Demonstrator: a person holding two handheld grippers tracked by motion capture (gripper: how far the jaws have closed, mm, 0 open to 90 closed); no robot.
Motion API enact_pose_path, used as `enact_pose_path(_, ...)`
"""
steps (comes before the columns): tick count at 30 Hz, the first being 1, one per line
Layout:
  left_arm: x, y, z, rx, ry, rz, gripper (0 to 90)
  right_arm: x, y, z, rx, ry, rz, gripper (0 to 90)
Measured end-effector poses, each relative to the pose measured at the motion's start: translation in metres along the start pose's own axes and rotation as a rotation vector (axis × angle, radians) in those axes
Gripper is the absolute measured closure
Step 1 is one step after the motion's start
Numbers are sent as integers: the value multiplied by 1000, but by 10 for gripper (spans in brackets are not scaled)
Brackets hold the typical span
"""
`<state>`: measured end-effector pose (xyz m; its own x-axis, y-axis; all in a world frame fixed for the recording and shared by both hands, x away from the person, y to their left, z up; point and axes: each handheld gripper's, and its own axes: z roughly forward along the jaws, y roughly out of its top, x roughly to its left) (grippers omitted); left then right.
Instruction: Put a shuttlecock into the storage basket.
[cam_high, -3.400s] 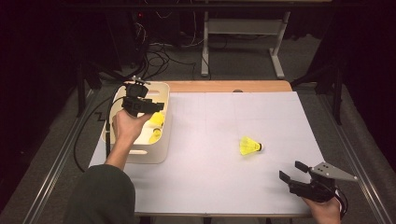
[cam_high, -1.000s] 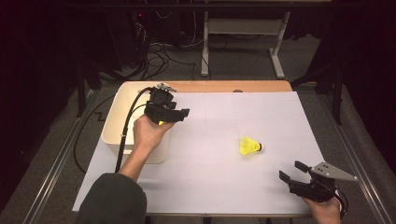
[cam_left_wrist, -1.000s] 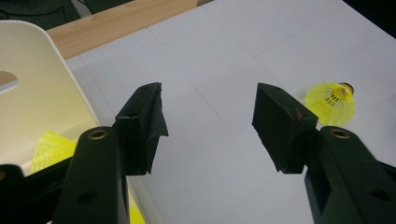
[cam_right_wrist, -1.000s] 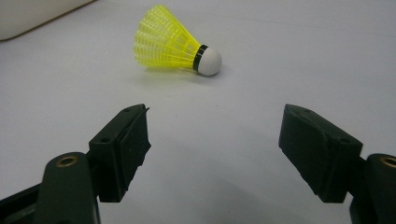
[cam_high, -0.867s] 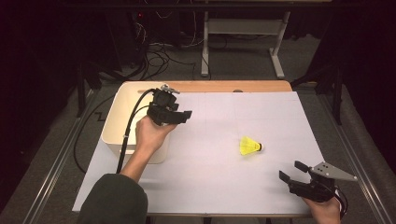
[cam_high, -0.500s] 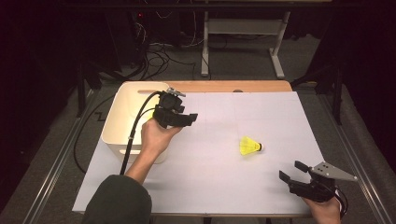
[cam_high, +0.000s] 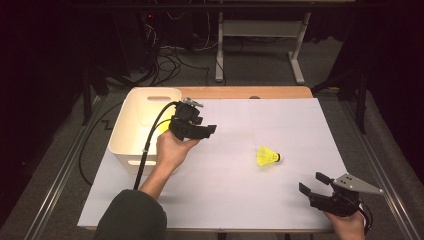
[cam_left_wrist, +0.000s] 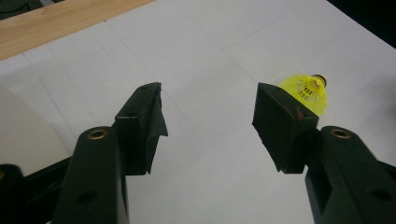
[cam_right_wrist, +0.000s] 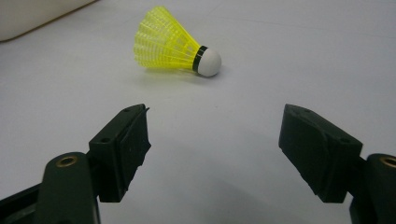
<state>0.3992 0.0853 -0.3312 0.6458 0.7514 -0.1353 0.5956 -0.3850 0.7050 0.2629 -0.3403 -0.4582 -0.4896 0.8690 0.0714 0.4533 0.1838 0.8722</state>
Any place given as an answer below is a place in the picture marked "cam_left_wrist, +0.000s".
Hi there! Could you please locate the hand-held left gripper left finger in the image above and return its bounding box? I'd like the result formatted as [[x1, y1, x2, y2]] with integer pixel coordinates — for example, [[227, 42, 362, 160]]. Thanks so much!
[[51, 81, 169, 224]]

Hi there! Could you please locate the yellow plastic shuttlecock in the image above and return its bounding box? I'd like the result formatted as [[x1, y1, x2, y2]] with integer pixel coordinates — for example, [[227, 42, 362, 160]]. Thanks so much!
[[278, 74, 329, 118]]

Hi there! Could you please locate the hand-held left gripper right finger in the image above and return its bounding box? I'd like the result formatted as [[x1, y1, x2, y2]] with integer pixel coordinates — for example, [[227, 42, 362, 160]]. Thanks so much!
[[251, 81, 396, 224]]

